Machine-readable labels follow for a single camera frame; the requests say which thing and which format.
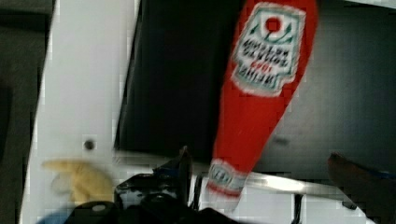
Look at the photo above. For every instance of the red ketchup bottle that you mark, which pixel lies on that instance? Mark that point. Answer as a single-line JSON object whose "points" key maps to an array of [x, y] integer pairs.
{"points": [[271, 47]]}

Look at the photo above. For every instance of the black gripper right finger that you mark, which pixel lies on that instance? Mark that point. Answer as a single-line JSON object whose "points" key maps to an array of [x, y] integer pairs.
{"points": [[370, 190]]}

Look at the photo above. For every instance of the blue cup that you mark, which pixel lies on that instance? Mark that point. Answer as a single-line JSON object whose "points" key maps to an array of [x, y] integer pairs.
{"points": [[54, 218]]}

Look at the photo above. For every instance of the silver toaster oven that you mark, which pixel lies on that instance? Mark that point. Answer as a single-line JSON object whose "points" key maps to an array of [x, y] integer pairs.
{"points": [[345, 100]]}

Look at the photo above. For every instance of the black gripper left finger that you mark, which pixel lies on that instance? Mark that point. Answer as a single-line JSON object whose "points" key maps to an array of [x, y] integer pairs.
{"points": [[173, 178]]}

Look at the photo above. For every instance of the yellow toy banana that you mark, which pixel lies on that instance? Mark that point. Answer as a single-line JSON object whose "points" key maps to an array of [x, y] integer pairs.
{"points": [[86, 181]]}

